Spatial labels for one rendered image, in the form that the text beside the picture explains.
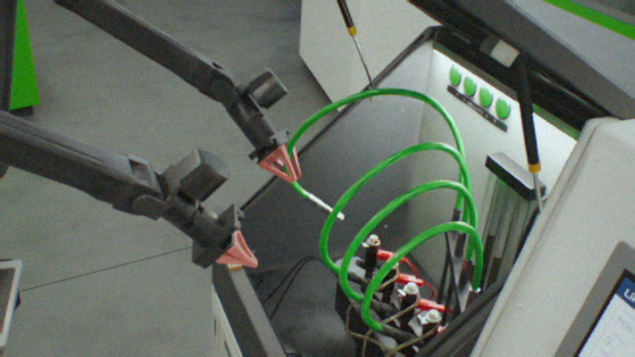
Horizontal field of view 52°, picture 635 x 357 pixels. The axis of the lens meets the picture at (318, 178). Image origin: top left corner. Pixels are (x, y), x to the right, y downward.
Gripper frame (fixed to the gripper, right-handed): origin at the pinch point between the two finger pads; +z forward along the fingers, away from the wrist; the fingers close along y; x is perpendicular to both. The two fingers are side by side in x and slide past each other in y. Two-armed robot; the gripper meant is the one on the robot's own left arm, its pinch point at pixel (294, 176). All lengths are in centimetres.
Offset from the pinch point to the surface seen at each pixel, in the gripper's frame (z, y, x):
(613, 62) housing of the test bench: 20, 16, -62
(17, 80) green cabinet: -151, 206, 206
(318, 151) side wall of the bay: -1.2, 23.3, 1.5
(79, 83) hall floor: -147, 273, 218
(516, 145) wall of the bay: 22.6, 12.1, -38.1
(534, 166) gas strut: 20, -26, -44
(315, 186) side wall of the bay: 5.3, 25.3, 9.1
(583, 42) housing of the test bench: 15, 26, -60
